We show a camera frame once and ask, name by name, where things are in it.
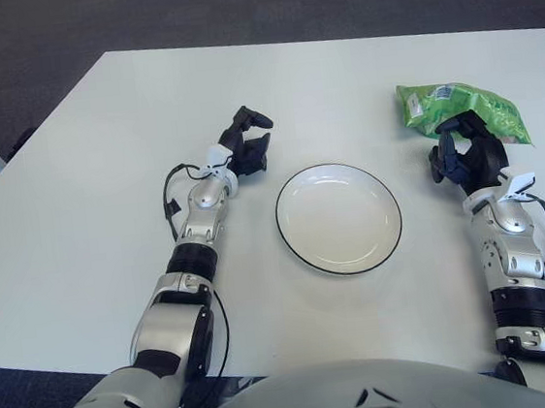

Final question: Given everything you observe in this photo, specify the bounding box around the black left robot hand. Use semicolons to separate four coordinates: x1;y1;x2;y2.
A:
212;101;280;180

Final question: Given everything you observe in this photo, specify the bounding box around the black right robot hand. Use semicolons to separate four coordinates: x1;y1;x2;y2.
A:
421;108;514;198

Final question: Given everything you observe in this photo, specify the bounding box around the green snack bag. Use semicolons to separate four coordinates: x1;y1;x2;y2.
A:
395;70;535;160

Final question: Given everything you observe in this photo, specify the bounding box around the white plate black rim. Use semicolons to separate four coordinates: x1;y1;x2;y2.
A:
270;156;408;283

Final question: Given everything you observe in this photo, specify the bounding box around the grey robot torso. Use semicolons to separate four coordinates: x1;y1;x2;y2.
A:
158;338;545;408

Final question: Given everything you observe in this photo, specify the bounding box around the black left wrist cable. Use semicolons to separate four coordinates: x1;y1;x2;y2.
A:
159;159;218;243

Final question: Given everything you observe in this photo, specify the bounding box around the black left elbow cable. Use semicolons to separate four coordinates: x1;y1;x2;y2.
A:
193;286;236;381

